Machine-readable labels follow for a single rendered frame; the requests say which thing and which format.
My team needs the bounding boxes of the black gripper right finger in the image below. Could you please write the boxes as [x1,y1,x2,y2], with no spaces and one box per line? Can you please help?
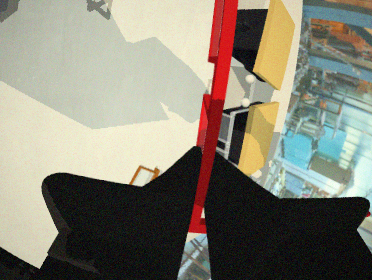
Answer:
[203,152,371,280]

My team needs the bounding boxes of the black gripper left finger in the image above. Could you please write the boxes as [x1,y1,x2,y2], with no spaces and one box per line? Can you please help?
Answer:
[41,147,203,280]

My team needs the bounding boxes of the red glasses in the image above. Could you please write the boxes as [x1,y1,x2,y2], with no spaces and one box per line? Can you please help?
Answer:
[189,0,239,234]

